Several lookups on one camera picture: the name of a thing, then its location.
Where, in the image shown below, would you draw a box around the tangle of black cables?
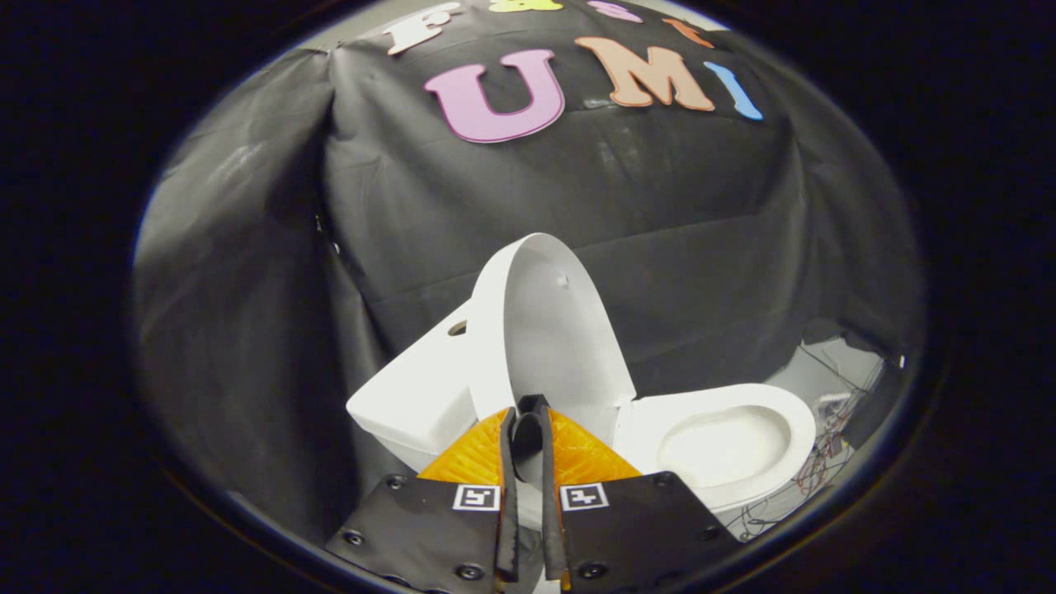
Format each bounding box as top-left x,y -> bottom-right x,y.
733,342 -> 890,542

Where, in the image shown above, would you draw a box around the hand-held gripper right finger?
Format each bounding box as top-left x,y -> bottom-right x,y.
516,394 -> 741,593

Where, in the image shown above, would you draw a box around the black backdrop cloth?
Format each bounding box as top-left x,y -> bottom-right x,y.
132,0 -> 926,547

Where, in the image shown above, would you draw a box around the red wires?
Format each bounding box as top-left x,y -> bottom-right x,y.
795,444 -> 844,496

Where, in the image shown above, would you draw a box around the white toilet lid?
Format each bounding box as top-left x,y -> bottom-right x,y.
466,233 -> 638,453

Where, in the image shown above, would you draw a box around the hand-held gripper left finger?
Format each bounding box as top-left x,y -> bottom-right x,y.
324,407 -> 521,593

